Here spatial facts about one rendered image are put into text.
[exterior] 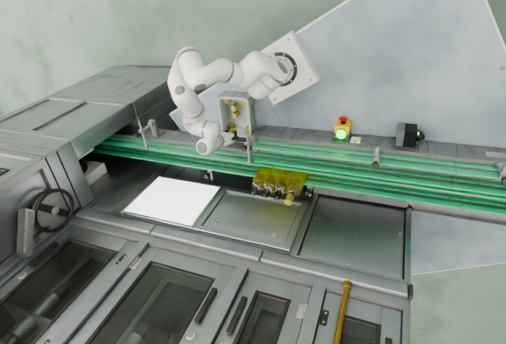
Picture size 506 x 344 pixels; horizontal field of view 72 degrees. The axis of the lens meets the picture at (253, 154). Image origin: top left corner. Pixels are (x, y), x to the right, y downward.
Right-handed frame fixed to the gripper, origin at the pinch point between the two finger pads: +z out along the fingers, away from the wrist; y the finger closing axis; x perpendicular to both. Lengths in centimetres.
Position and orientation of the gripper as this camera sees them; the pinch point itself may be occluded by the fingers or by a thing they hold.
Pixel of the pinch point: (230, 133)
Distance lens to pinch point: 175.1
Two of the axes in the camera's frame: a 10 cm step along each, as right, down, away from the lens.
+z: 3.7, -2.7, 8.9
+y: 9.3, 1.4, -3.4
